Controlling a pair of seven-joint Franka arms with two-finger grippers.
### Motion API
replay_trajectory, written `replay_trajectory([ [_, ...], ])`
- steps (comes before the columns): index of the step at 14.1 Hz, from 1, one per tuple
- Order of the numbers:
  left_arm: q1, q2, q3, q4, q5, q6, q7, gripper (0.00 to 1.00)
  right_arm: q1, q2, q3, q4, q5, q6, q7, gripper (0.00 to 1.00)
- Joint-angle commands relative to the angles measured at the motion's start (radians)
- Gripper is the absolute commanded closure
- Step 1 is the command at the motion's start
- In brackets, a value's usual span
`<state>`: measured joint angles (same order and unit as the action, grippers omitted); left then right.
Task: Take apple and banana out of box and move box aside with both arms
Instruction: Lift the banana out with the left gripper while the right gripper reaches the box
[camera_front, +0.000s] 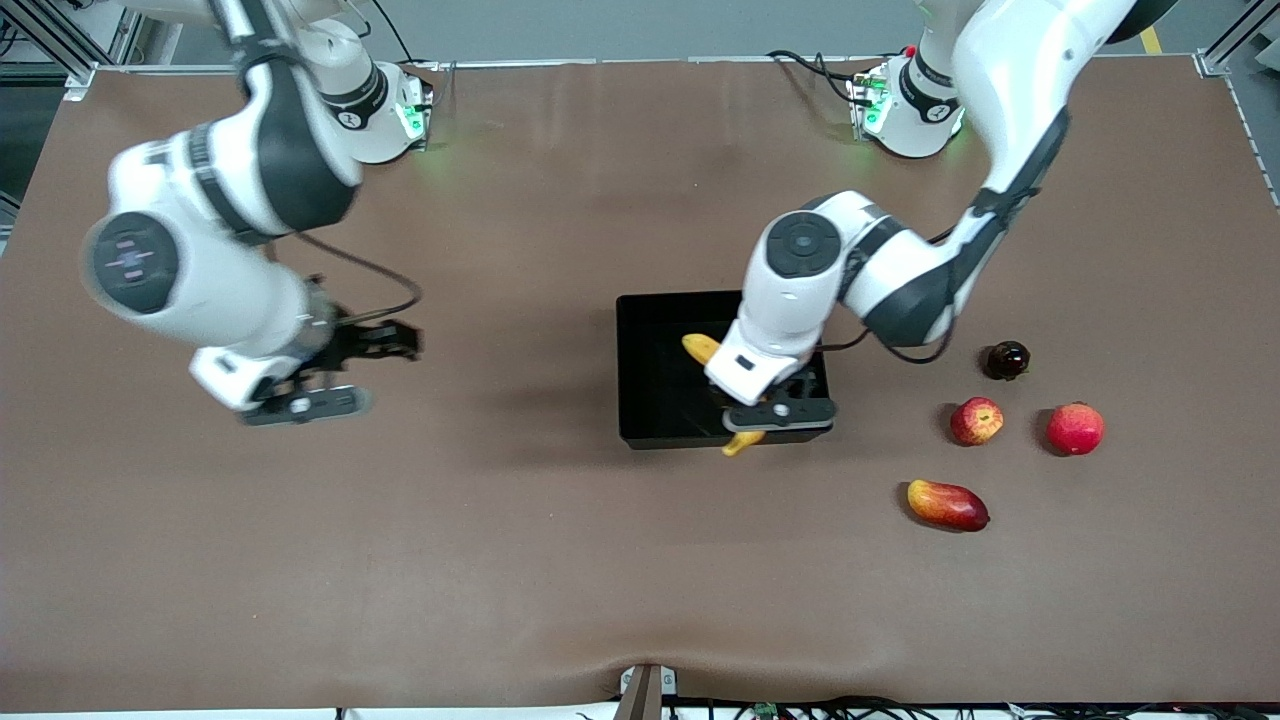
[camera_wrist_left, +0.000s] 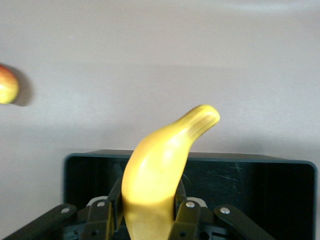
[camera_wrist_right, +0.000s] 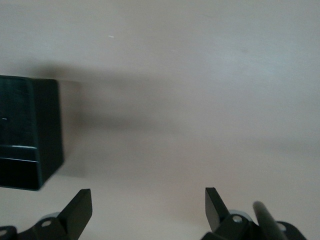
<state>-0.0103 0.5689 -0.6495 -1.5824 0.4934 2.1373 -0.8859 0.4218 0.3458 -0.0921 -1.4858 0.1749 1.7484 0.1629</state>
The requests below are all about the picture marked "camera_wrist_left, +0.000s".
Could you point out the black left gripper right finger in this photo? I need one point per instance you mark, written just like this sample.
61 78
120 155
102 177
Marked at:
187 222

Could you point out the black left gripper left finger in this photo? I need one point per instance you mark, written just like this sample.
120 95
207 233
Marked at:
100 220

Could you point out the yellow banana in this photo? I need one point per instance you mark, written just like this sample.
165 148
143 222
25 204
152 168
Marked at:
152 175

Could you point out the black plastic box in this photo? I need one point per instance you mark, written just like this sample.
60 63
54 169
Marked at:
250 195

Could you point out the red yellow mango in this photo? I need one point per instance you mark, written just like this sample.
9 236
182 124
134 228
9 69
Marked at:
7 85

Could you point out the brown table mat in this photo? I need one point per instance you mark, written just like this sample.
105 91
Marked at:
150 62

